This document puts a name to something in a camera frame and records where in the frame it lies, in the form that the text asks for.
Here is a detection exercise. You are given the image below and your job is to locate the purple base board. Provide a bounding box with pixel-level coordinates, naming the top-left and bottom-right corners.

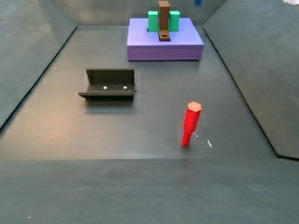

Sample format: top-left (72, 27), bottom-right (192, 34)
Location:
top-left (126, 18), bottom-right (204, 61)

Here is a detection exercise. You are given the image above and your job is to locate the red hexagonal peg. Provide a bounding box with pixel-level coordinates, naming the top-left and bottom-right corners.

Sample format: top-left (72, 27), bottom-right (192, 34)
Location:
top-left (182, 101), bottom-right (202, 147)

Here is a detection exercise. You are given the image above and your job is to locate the green block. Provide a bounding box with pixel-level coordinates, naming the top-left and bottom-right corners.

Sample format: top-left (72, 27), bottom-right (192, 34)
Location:
top-left (147, 10), bottom-right (182, 32)

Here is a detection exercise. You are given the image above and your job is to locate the brown slotted upright piece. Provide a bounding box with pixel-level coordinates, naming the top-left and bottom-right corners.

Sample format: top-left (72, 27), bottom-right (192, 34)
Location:
top-left (158, 1), bottom-right (171, 41)

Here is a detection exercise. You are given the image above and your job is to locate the black angled bracket holder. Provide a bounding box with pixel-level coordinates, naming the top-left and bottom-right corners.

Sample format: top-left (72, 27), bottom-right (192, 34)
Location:
top-left (79, 68), bottom-right (136, 100)

